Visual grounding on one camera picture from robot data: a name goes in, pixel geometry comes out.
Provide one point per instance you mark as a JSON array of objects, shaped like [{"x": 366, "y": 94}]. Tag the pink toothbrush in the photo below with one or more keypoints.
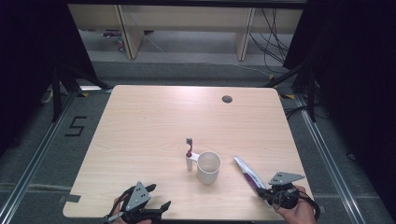
[{"x": 189, "y": 149}]

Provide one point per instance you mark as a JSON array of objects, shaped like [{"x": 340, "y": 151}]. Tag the white and purple toothpaste tube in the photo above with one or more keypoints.
[{"x": 249, "y": 174}]

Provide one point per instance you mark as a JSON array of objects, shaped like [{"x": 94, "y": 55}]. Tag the person's right hand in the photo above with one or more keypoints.
[{"x": 299, "y": 214}]

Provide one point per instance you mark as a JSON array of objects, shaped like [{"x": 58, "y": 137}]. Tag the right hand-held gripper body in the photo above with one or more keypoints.
[{"x": 285, "y": 178}]

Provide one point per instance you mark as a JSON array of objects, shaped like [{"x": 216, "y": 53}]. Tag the black metal stand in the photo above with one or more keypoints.
[
  {"x": 311, "y": 93},
  {"x": 56, "y": 93}
]

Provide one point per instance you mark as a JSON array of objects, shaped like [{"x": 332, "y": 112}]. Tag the person's left hand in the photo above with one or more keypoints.
[{"x": 117, "y": 210}]

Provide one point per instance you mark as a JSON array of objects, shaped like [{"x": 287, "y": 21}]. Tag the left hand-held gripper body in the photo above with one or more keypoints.
[{"x": 138, "y": 196}]

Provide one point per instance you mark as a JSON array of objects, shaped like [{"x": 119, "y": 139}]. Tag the black curtain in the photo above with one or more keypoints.
[
  {"x": 358, "y": 77},
  {"x": 31, "y": 62}
]

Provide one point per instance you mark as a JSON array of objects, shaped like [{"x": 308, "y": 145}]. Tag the round grey table grommet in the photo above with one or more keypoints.
[{"x": 227, "y": 99}]

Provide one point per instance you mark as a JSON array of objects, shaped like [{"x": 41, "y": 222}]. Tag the aluminium floor rail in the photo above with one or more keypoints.
[
  {"x": 34, "y": 161},
  {"x": 330, "y": 165}
]

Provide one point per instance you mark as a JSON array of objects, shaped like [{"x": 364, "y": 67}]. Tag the white cup with toothbrush holder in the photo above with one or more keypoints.
[{"x": 208, "y": 174}]

